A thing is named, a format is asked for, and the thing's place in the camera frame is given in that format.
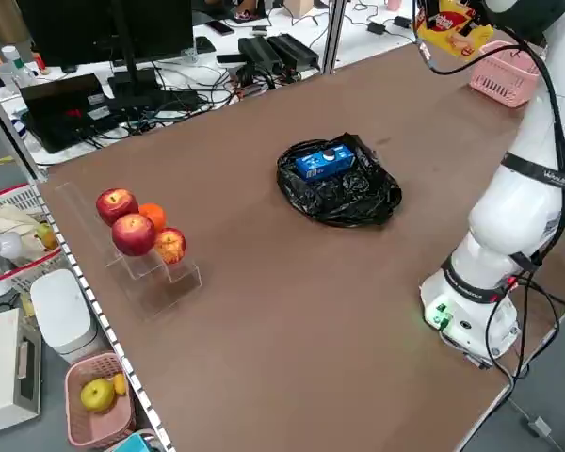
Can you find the blue cookie box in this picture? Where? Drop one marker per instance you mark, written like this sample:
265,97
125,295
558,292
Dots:
322,162

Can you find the yellow wafer snack packet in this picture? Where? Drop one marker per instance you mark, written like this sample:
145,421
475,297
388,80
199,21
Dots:
452,28

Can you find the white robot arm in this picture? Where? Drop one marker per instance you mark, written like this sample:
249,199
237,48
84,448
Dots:
513,221

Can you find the black plastic bag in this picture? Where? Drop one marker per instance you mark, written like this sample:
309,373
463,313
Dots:
339,202

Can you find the white basket red rim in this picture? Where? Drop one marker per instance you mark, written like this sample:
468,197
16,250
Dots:
28,278

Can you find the pink plastic slotted basket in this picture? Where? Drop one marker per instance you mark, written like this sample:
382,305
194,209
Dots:
99,428
499,82

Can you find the beige cloth bag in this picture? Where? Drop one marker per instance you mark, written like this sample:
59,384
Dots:
4,221

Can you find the red yellow speckled apple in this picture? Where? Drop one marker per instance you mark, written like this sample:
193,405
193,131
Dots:
172,245

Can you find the clear acrylic fruit stand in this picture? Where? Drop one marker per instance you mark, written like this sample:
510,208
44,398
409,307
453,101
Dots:
183,280

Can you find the orange fruit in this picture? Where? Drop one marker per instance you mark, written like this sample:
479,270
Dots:
154,215

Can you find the black finned power supply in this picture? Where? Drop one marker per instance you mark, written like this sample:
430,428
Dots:
259,53
294,49

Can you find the black power adapter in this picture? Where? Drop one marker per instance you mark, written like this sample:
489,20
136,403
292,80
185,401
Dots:
402,21
377,27

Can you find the small yellow fruit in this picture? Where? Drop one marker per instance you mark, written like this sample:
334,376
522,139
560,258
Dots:
120,383

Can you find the yellow green pear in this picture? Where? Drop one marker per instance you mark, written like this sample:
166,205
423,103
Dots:
48,237

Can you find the white rounded appliance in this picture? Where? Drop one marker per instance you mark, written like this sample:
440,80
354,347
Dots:
61,315

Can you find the pink cup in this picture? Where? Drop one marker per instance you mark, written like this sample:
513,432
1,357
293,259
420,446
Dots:
393,4

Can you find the black laptop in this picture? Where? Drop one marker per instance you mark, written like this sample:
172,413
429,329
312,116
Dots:
61,113

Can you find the teal box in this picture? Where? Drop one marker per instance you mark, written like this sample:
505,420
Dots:
134,443

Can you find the black computer monitor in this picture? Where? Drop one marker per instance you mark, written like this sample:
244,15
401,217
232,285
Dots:
99,28

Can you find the white desk fan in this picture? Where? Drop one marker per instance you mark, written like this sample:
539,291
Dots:
4,245

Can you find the white plastic bottle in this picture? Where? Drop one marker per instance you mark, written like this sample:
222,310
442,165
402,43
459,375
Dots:
16,70

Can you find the brown cardboard box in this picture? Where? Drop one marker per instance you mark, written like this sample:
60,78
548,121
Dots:
9,23

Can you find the aluminium frame post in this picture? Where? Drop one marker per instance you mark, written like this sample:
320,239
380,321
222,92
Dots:
335,37
9,132

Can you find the aluminium table edge rail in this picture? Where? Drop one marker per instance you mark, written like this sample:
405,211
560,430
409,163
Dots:
99,311

